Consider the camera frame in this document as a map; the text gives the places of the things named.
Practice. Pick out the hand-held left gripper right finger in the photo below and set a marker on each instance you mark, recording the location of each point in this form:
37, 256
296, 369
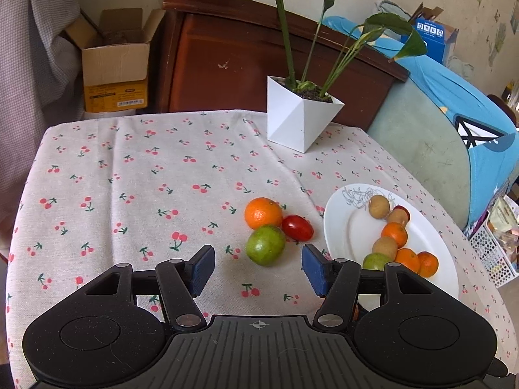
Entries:
314, 269

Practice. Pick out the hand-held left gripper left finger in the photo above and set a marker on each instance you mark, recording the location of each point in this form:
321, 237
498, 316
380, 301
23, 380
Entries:
202, 269

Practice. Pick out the red cherry tomato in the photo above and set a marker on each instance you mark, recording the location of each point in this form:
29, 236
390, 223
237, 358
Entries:
399, 215
297, 227

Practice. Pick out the green round fruit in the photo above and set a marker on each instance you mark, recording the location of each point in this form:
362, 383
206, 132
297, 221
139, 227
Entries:
265, 246
375, 262

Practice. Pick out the white plate with line drawing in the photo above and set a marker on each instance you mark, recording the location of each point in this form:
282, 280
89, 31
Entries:
352, 231

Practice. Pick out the brown kiwi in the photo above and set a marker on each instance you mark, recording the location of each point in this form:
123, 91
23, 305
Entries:
379, 206
384, 248

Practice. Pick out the cherry print tablecloth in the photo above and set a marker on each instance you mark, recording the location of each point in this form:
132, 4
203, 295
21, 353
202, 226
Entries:
121, 162

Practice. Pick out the white faceted plant pot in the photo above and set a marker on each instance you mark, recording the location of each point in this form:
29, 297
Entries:
292, 121

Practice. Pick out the white perforated basket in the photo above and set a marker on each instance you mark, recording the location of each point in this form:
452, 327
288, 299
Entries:
490, 251

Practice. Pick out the colourful packet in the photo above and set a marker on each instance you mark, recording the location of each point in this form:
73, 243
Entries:
505, 219

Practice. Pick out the dark wooden cabinet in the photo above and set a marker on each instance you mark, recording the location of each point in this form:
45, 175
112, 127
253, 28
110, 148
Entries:
227, 73

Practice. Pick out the open cardboard box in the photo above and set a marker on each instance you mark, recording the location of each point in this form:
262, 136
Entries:
115, 65

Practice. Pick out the blue blanket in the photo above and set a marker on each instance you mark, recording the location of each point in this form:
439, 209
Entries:
446, 89

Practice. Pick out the blue cardboard box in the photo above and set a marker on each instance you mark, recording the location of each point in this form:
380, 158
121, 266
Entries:
436, 44

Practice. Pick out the green leafy plant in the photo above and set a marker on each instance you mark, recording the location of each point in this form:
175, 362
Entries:
389, 22

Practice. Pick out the lilac checked curtain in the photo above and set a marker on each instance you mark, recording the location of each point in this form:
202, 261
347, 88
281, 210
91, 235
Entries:
32, 69

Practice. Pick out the pale green cloth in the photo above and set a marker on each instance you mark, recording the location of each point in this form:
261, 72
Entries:
395, 10

